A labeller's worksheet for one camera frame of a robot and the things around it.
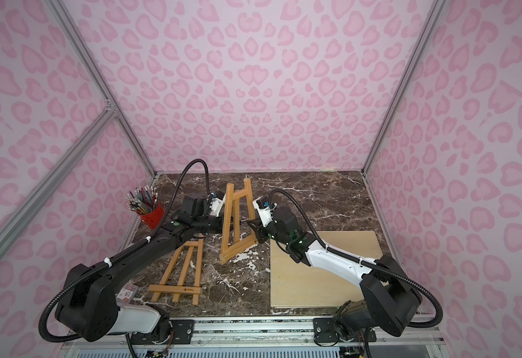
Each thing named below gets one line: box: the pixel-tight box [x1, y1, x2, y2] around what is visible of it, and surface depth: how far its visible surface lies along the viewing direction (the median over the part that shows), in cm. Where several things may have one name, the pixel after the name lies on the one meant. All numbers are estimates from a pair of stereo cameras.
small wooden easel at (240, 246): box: [219, 178, 259, 265], surface depth 73 cm
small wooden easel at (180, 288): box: [148, 238, 205, 306], surface depth 85 cm
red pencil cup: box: [140, 202, 165, 230], surface depth 95 cm
